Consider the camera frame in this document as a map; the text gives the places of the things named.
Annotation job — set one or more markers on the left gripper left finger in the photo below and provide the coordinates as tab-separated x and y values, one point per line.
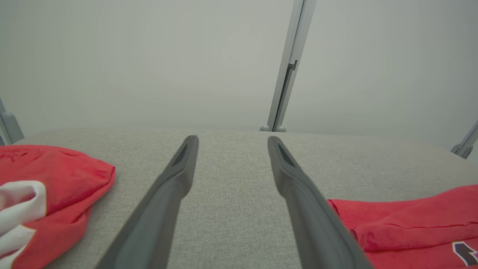
157	216

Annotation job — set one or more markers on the red shorts plain white waistband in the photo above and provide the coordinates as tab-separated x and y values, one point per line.
67	179

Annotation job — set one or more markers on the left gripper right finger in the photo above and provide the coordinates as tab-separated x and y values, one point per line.
317	228

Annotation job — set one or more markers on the red shorts striped white waistband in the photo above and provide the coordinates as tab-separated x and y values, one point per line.
403	224

